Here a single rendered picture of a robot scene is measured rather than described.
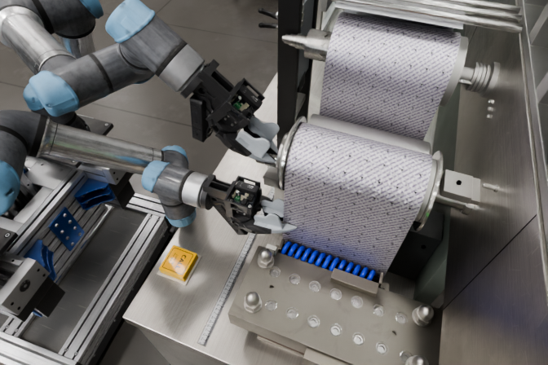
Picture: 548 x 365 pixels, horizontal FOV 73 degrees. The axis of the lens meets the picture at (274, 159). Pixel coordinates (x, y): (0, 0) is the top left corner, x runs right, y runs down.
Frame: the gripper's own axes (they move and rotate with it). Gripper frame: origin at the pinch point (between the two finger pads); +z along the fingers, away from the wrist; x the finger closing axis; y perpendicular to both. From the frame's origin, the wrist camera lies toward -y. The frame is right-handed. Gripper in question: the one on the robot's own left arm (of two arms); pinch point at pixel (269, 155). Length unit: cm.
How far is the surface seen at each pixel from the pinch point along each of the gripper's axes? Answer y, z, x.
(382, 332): 2.3, 36.6, -16.5
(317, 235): -4.0, 19.7, -4.3
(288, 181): 3.1, 4.5, -4.2
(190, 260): -35.4, 8.3, -12.8
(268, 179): -10.0, 6.5, 3.0
